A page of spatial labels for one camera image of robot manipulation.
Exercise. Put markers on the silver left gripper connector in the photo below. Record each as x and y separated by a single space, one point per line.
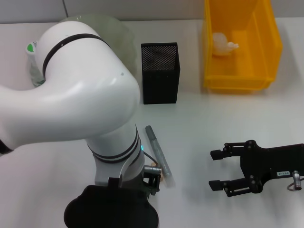
153 169

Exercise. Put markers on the clear green-label water bottle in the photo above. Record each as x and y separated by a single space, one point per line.
35 73

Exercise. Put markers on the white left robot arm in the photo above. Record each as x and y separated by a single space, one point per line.
71 95

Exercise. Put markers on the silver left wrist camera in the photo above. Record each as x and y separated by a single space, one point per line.
107 209

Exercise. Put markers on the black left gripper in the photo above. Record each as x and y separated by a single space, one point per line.
147 177

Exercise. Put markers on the grey marker pen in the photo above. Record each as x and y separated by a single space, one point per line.
156 147

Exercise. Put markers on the white paper ball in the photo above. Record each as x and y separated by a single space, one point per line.
222 44

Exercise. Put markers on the black mesh pen holder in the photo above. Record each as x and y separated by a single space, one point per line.
161 83

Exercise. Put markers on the pale green wavy fruit plate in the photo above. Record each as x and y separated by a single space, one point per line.
118 35

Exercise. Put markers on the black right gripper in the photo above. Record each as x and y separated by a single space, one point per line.
273 161

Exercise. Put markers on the yellow plastic bin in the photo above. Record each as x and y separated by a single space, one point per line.
249 66

